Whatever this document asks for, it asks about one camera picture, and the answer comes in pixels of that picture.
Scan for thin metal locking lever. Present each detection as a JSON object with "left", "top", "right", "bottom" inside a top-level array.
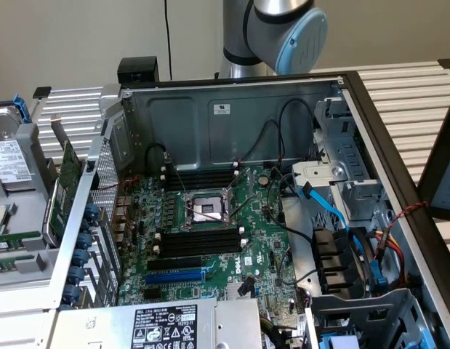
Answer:
[
  {"left": 185, "top": 205, "right": 228, "bottom": 223},
  {"left": 172, "top": 167, "right": 192, "bottom": 204}
]

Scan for black camera cable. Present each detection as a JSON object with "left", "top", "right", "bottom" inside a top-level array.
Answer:
[{"left": 163, "top": 0, "right": 174, "bottom": 81}]

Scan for yellow red power wires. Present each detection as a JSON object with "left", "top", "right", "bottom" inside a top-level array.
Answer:
[{"left": 369, "top": 228, "right": 411, "bottom": 288}]

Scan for blue disk carrier handle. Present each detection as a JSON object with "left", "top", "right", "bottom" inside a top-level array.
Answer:
[{"left": 12, "top": 93, "right": 31, "bottom": 124}]

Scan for silver drive cage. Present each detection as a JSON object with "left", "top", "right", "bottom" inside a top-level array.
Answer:
[{"left": 292, "top": 96, "right": 393, "bottom": 233}]

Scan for dark framed monitor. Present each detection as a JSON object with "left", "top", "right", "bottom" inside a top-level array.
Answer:
[{"left": 416, "top": 100, "right": 450, "bottom": 221}]

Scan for blue flat disk wire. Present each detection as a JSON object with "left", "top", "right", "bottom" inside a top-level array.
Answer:
[{"left": 300, "top": 181, "right": 373, "bottom": 270}]

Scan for black box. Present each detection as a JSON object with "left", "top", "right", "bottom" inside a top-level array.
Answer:
[{"left": 117, "top": 57, "right": 160, "bottom": 84}]

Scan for silver rear port block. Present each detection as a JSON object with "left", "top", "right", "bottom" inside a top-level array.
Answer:
[{"left": 113, "top": 196, "right": 134, "bottom": 244}]

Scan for grey power supply with label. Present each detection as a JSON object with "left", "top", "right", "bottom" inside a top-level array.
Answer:
[{"left": 48, "top": 297, "right": 264, "bottom": 349}]

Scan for long black expansion slot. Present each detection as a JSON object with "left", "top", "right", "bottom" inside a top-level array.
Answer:
[{"left": 147, "top": 255, "right": 203, "bottom": 273}]

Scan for dark grey disk bay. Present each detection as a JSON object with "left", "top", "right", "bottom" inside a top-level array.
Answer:
[{"left": 304, "top": 286, "right": 435, "bottom": 349}]

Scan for blue drive latch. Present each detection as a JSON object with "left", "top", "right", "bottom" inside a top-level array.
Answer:
[{"left": 369, "top": 258, "right": 389, "bottom": 292}]

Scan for silver hard disk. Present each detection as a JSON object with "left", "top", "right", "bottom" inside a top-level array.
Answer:
[{"left": 0, "top": 105, "right": 37, "bottom": 192}]

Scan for green Dell motherboard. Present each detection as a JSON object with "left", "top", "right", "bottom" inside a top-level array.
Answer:
[{"left": 117, "top": 165, "right": 309, "bottom": 310}]

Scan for silver chipset heatsink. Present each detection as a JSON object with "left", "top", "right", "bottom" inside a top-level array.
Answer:
[{"left": 226, "top": 281, "right": 254, "bottom": 300}]

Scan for black fan shroud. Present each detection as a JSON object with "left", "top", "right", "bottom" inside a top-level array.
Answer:
[{"left": 310, "top": 227, "right": 374, "bottom": 295}]

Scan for short black wire loop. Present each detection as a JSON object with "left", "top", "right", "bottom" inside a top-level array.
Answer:
[{"left": 144, "top": 143, "right": 174, "bottom": 172}]

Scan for CPU socket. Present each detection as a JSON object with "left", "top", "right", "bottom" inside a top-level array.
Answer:
[{"left": 180, "top": 190, "right": 237, "bottom": 232}]

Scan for black RAM slot white latches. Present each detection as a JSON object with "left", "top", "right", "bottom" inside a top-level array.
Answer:
[
  {"left": 154, "top": 227, "right": 246, "bottom": 242},
  {"left": 160, "top": 169, "right": 241, "bottom": 182},
  {"left": 160, "top": 162, "right": 241, "bottom": 173},
  {"left": 153, "top": 241, "right": 246, "bottom": 255}
]

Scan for tall black wire loop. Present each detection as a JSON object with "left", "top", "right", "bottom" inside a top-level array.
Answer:
[{"left": 278, "top": 98, "right": 316, "bottom": 168}]

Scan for silver socket cover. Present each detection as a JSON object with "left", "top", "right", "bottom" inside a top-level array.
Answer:
[{"left": 227, "top": 166, "right": 257, "bottom": 204}]

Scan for green graphics card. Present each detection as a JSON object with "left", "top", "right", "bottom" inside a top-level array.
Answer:
[{"left": 41, "top": 114, "right": 84, "bottom": 248}]

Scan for blue expansion slot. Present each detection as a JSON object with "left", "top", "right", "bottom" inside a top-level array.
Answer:
[{"left": 144, "top": 268, "right": 205, "bottom": 286}]

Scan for thick black wire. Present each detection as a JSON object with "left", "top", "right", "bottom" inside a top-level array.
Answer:
[{"left": 266, "top": 167, "right": 316, "bottom": 244}]

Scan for red black twisted wire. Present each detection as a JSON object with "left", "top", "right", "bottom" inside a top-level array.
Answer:
[{"left": 386, "top": 201, "right": 429, "bottom": 233}]

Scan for low black wire loop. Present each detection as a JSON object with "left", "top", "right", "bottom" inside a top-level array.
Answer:
[{"left": 245, "top": 119, "right": 284, "bottom": 164}]

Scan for open metal PC case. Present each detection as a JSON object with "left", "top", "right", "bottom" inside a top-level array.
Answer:
[{"left": 46, "top": 71, "right": 450, "bottom": 349}]

